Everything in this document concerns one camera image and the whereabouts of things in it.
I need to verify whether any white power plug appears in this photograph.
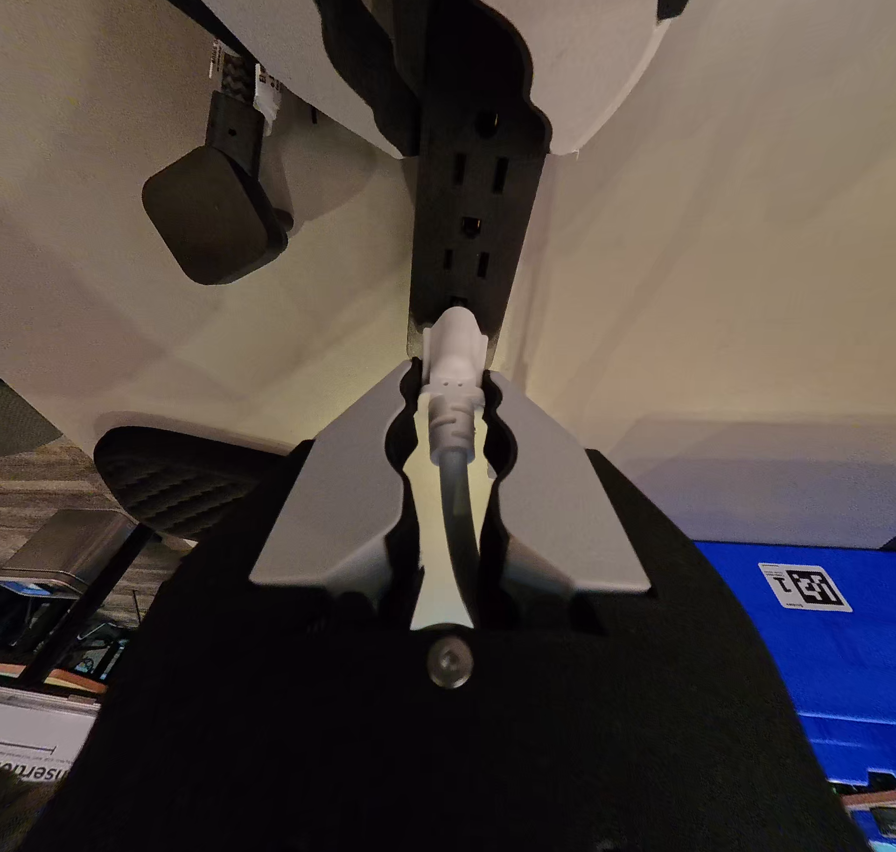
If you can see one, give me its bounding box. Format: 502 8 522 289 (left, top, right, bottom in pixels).
420 306 489 465

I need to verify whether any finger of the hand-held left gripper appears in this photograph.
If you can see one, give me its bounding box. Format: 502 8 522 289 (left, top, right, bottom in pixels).
427 0 665 156
178 0 424 161

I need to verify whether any black braided cable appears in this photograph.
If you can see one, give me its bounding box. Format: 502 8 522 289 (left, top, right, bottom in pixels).
210 43 270 107

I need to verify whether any blue plastic bin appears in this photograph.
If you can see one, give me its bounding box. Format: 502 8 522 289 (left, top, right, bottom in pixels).
693 539 896 788

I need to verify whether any black padded armrest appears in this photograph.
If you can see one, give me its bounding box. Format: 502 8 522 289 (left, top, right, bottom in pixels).
93 425 298 542

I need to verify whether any silver metal box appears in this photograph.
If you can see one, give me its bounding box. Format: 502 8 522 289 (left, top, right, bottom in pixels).
0 507 141 599

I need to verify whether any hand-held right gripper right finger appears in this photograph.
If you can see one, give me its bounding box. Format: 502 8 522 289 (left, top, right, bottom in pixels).
479 370 653 597

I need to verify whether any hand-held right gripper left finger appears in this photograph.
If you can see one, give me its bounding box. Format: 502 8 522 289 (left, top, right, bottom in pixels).
248 359 426 597

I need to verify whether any black power strip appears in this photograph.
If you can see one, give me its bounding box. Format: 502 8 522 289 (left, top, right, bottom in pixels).
406 89 552 366

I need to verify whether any white cable label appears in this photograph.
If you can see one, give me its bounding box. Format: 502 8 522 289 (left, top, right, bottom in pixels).
207 38 286 140

